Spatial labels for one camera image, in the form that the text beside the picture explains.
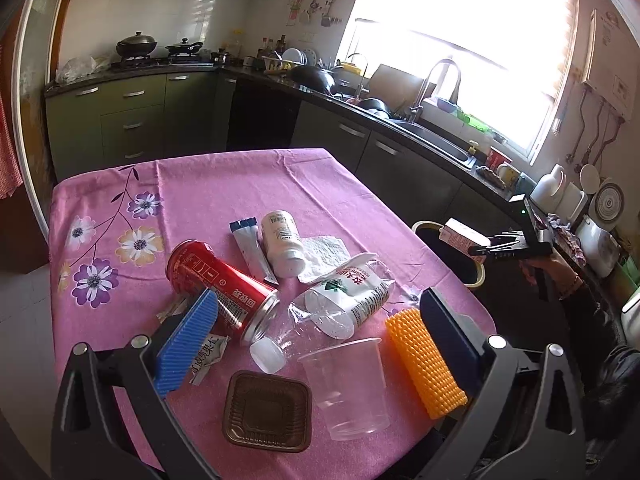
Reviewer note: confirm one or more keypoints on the white paper tissue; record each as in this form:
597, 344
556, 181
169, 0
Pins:
322, 255

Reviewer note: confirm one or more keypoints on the round patterned plate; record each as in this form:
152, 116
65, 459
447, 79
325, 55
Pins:
611, 202

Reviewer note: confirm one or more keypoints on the crushed clear plastic bottle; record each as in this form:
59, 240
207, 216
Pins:
350, 295

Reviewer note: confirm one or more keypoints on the condiment bottles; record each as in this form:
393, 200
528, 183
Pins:
270, 47

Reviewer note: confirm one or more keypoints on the large black wok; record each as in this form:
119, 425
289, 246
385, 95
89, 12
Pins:
312, 77

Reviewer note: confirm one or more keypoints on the brown cardboard board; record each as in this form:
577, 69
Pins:
395, 85

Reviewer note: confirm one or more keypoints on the hanging kitchen utensils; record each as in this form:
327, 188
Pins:
315, 7

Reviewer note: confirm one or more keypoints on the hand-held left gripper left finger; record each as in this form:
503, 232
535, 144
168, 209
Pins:
187, 342

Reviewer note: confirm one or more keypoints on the steel faucet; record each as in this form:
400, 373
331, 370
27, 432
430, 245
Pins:
425, 90

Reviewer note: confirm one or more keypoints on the window roller blind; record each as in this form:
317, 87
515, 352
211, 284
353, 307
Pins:
475, 35

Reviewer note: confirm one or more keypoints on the clear plastic cup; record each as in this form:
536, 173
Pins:
345, 385

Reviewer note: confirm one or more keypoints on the small black pot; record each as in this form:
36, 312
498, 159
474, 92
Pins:
221, 56

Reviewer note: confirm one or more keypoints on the white pill bottle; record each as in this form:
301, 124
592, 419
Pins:
280, 240

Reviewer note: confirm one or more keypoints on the blue and white tube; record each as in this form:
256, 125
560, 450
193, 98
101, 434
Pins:
247, 247

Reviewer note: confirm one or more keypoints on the red checked apron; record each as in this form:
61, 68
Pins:
9, 135

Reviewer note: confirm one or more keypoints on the white rice cooker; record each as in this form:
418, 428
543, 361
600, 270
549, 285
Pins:
595, 245

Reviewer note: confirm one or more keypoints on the small milk carton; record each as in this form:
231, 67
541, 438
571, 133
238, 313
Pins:
457, 235

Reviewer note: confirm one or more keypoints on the steel sink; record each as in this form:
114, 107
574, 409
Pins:
440, 142

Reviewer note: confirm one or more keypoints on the green kitchen cabinets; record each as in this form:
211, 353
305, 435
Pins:
135, 110

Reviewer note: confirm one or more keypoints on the black wok with lid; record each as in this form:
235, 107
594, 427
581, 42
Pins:
136, 45

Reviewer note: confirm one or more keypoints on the pink floral tablecloth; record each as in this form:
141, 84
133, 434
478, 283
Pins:
225, 185

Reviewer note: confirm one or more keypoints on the yellow rimmed trash bin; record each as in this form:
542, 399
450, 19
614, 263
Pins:
429, 241

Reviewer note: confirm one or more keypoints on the white detergent jug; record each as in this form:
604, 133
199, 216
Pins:
547, 190

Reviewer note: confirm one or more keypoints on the red soda can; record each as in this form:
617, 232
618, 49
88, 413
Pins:
210, 275

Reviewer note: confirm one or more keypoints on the white water heater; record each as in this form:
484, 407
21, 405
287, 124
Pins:
607, 60

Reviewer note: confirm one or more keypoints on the brown plastic tray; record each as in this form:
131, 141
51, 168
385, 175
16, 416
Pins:
267, 410

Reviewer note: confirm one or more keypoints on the orange foam net sleeve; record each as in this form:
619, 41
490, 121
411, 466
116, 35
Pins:
425, 360

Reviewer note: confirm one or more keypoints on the white sachet packet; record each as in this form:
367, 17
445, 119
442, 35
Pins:
207, 357

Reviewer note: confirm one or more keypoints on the clear plastic bag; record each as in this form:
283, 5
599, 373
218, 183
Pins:
75, 69

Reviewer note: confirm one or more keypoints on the person's right forearm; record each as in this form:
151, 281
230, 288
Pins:
600, 330

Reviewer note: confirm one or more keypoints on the dish rack with plates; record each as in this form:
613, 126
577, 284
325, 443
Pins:
295, 57

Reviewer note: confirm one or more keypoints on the yellow soap pump bottle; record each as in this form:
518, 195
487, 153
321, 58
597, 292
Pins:
473, 149

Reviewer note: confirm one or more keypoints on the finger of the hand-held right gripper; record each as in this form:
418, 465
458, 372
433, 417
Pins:
479, 254

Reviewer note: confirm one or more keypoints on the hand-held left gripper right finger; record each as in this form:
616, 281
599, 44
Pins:
450, 345

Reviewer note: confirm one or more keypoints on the gas stove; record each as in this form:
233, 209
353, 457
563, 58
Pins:
160, 62

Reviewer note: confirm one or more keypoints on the frying pan with lid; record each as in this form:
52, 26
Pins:
184, 47

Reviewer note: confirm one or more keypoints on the person's right hand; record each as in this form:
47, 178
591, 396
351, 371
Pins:
562, 272

